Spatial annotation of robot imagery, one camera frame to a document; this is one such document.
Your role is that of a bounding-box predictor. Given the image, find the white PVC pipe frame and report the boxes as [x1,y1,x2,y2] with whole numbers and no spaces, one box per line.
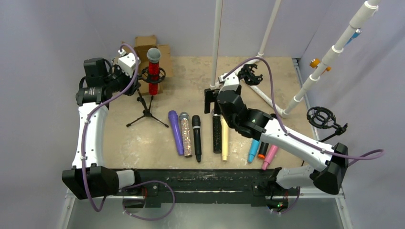
[209,0,380,119]

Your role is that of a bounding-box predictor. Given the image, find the brown cardboard box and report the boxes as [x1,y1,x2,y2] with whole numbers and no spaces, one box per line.
[113,35,173,96]

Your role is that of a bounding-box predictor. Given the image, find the orange clamp on pipe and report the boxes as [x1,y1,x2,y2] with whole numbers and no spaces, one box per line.
[309,58,331,73]

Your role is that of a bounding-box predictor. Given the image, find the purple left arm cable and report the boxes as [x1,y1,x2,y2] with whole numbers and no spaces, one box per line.
[81,43,176,221]

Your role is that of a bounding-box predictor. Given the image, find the red glitter microphone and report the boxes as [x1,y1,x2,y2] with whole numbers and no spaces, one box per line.
[147,48,161,95]

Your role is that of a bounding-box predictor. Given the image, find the black microphone with silver band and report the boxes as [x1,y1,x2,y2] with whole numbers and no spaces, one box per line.
[192,115,202,163]

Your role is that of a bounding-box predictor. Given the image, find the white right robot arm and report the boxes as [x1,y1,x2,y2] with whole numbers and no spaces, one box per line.
[204,89,349,195]

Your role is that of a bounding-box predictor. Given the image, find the pink plastic microphone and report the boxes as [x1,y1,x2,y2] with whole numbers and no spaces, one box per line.
[261,145,278,170]

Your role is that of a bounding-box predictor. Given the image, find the black round-base desk mic stand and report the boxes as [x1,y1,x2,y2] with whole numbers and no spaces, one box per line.
[237,63,263,86]

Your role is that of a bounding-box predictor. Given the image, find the silver rhinestone microphone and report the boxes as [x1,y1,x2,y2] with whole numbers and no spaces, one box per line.
[179,112,192,157]

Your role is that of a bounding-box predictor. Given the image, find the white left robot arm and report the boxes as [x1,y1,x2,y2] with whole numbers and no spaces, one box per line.
[62,54,140,200]

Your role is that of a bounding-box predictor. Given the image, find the black glitter microphone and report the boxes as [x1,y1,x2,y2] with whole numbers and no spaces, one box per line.
[212,114,222,154]

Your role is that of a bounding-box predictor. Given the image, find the blue marker on pipe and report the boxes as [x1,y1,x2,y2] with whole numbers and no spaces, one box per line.
[344,29,362,46]

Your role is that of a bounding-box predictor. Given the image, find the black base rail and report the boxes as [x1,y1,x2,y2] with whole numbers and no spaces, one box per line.
[117,167,299,208]

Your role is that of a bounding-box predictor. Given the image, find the plain black microphone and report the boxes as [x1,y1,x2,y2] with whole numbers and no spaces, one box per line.
[257,142,269,159]

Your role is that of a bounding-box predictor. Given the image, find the black tripod mic stand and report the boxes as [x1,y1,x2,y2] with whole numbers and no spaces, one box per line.
[306,106,348,142]
[126,67,169,128]

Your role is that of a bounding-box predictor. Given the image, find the purple plastic microphone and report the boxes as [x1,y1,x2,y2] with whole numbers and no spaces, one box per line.
[168,110,184,156]

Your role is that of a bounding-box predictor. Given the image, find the cream plastic microphone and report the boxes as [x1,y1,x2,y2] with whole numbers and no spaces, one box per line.
[220,117,229,162]

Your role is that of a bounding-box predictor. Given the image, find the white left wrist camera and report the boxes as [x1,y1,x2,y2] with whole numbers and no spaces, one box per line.
[117,50,139,78]

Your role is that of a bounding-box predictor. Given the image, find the blue plastic microphone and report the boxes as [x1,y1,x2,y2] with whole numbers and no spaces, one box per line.
[247,139,260,163]

